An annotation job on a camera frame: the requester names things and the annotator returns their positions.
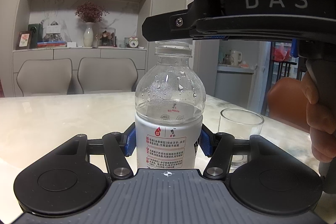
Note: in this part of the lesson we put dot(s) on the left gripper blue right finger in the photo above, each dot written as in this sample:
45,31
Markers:
219,148

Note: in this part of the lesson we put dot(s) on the white vase with red flowers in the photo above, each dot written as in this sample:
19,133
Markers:
90,14

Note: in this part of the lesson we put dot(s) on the dark green box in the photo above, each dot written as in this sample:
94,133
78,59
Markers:
36,30

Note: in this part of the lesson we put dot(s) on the orange leather chair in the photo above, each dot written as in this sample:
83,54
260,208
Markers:
287,103

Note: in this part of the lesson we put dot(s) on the clear plastic water bottle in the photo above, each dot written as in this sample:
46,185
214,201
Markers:
169,104

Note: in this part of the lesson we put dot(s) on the framed flower picture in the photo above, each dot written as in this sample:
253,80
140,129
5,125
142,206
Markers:
24,40

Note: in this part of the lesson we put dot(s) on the clear drinking glass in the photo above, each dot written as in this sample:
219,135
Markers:
240,123

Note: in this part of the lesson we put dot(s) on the stack of colourful books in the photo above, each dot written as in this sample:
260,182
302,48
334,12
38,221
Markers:
51,44

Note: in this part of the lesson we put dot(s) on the right grey dining chair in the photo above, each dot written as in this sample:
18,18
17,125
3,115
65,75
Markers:
106,75

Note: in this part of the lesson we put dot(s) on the grey dining chair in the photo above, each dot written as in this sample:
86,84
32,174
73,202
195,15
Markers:
45,77
106,75

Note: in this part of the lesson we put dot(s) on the person's right hand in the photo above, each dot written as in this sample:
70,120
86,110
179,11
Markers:
321,121

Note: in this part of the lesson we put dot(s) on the left grey dining chair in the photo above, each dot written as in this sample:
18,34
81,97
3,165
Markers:
45,77

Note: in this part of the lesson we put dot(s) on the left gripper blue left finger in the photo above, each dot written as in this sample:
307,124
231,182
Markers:
117,147

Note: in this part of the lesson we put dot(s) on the glass box with flowers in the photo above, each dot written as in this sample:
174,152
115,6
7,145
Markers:
107,37

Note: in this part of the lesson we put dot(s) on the small alarm clock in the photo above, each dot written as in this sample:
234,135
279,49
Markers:
133,42

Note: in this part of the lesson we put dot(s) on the white electric kettle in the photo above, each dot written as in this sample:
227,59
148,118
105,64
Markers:
236,58

